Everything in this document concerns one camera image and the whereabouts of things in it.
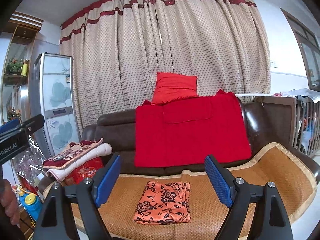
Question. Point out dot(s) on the wooden display shelf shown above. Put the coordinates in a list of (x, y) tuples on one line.
[(23, 30)]

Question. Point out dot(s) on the red satin pillow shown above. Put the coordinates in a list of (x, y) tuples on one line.
[(172, 87)]

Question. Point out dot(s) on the wooden baby crib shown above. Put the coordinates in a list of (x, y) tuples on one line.
[(290, 117)]

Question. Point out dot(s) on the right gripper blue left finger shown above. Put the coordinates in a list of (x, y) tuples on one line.
[(56, 220)]

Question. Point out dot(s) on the blue yellow water bottle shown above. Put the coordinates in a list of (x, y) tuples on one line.
[(31, 203)]

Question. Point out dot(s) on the orange floral blouse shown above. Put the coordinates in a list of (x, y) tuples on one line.
[(163, 203)]

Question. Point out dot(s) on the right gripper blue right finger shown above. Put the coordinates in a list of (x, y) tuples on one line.
[(270, 220)]

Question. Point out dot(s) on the brown framed window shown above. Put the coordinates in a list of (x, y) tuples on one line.
[(309, 49)]

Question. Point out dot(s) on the folded pink white quilt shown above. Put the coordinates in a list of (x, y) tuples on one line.
[(74, 156)]

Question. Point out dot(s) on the beige dotted curtain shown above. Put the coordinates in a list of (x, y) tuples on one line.
[(119, 46)]

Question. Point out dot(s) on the person's left hand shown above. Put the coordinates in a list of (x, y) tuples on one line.
[(9, 202)]

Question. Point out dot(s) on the red gift box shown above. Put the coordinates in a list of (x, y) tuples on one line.
[(87, 170)]

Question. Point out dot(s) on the red knitted blanket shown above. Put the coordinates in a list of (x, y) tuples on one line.
[(185, 132)]

